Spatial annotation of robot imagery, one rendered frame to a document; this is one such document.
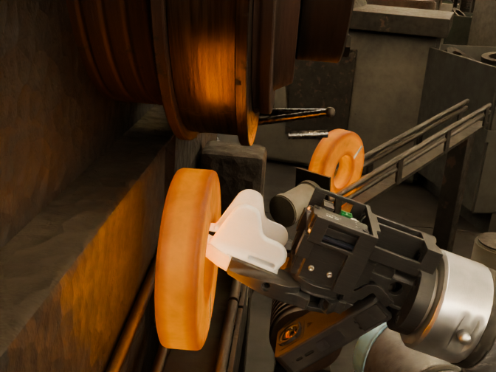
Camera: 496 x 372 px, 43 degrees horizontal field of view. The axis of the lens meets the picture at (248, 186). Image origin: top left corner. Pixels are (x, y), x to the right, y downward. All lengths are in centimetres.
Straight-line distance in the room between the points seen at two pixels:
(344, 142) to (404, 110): 220
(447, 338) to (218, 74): 29
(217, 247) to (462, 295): 20
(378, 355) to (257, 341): 126
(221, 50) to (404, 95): 288
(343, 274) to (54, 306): 23
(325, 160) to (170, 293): 71
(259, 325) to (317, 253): 152
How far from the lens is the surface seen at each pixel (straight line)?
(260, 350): 192
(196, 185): 51
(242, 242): 53
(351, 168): 125
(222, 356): 64
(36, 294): 41
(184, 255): 48
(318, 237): 51
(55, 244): 47
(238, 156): 94
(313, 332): 58
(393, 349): 71
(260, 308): 212
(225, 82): 54
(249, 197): 55
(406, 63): 335
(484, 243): 150
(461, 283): 55
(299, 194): 112
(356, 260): 52
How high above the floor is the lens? 107
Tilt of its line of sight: 19 degrees down
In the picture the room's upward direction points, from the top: 4 degrees clockwise
